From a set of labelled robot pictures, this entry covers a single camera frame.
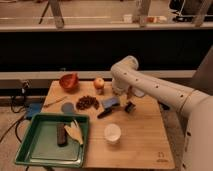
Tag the wooden stick utensil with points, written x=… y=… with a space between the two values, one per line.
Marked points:
x=54 y=102

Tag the green plastic tray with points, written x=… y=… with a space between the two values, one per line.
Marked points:
x=39 y=146

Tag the black handled knife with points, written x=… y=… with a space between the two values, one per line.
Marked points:
x=108 y=111

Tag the dark brown bar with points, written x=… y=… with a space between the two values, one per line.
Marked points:
x=61 y=135

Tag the grey round lid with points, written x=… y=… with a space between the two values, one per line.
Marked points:
x=67 y=108

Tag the yellow corn toy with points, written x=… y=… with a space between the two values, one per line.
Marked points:
x=74 y=131

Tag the orange bowl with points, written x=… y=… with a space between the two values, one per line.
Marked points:
x=69 y=81

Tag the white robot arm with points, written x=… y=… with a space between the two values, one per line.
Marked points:
x=196 y=105

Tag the light blue cloth square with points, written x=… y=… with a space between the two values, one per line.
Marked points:
x=139 y=93

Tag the red yellow apple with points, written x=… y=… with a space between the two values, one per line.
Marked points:
x=99 y=83

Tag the blue sponge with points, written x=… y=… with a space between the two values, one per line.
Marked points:
x=108 y=103

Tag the wooden board table top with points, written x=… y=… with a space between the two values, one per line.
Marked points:
x=143 y=143

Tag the blue box on floor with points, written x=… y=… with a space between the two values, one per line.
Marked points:
x=33 y=109

